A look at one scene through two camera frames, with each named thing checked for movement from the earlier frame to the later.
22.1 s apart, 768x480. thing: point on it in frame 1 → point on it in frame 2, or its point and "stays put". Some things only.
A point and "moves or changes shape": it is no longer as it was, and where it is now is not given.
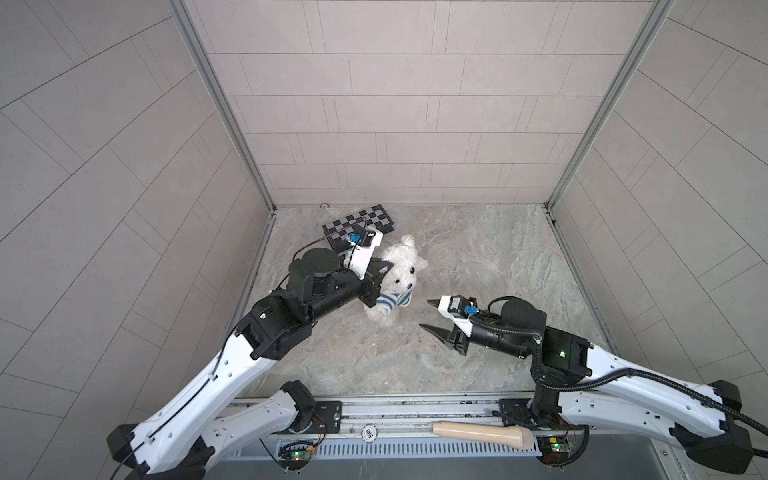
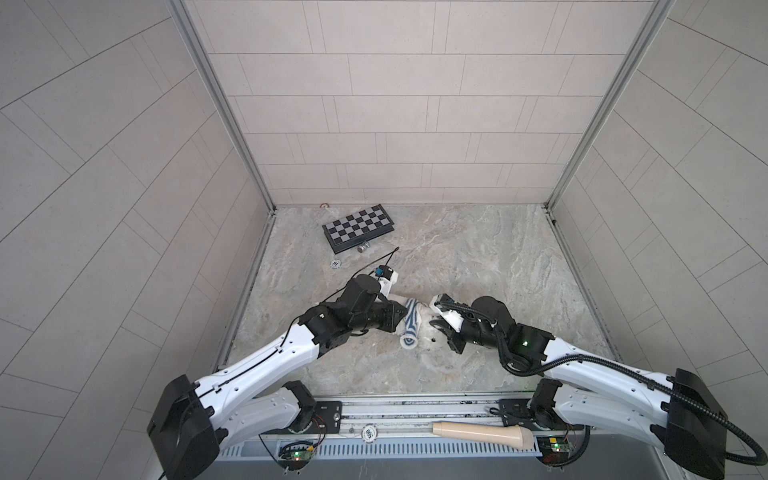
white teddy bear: [396, 287] → [400, 329]
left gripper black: [368, 287] → [389, 318]
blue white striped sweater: [386, 301] moves or changes shape
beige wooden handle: [497, 435] stays put
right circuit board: [554, 450] stays put
